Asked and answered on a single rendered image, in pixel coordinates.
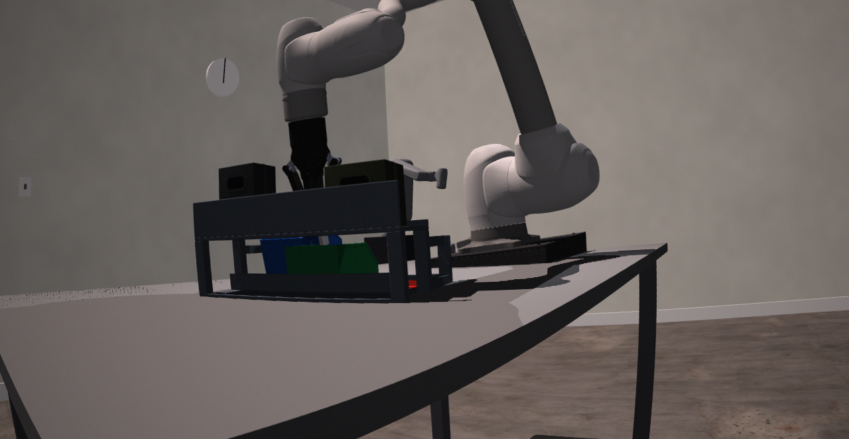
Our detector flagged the olive green tool case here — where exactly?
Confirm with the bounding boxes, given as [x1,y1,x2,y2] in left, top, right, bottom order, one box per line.
[324,159,407,226]

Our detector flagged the green bin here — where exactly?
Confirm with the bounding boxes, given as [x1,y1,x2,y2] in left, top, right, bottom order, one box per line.
[285,243,379,274]

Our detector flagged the blue bin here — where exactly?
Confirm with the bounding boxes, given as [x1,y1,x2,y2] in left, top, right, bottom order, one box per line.
[260,235,342,274]

